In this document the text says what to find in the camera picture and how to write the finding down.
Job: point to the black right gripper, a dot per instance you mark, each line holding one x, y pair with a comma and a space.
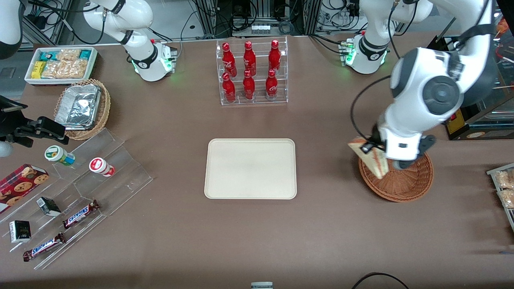
9, 123

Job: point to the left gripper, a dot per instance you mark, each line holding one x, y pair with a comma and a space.
375, 137

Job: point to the triangular sandwich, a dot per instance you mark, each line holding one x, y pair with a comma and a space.
375, 164

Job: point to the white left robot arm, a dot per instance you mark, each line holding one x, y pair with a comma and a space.
437, 88

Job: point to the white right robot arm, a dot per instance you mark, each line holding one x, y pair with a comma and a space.
140, 56

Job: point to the round brown wicker basket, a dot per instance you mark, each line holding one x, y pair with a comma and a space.
409, 182

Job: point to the light wicker basket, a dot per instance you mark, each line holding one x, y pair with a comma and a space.
103, 110

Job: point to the grey tray with snacks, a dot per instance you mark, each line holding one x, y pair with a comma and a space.
492, 172

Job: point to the cream rectangular plastic tray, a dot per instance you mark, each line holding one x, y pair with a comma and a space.
249, 168

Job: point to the yogurt cup with green lid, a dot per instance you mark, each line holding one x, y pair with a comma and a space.
58, 155

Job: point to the silver foil container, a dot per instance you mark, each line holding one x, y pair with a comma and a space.
78, 108

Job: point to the red plaid cookie box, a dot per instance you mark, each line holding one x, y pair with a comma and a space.
18, 186

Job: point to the white rectangular snack bin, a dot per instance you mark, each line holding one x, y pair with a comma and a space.
30, 78

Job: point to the yellow snack pack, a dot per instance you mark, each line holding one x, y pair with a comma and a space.
38, 69

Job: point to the clear cracker snack bag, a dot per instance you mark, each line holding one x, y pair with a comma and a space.
64, 69

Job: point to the yogurt cup with red lid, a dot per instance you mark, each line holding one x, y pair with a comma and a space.
101, 166

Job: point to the teal snack pack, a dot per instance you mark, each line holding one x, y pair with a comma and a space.
49, 55

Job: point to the brown Snickers bar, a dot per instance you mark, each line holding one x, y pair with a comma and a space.
80, 214
44, 247

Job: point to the clear acrylic stepped display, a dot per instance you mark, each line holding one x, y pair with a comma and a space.
120, 176

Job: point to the small black white carton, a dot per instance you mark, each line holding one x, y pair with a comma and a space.
20, 231

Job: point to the black food warmer machine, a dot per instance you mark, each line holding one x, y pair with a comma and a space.
482, 124

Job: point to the red cola bottle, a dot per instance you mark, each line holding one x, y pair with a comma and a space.
229, 90
274, 56
249, 88
272, 86
228, 60
249, 58

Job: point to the clear acrylic bottle rack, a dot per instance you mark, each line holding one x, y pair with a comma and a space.
253, 100

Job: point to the clear cracker snack pack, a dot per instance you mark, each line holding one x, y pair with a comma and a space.
505, 179
507, 198

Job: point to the white power strip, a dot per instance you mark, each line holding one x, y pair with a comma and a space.
260, 29

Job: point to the small grey box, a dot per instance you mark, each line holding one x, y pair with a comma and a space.
262, 285

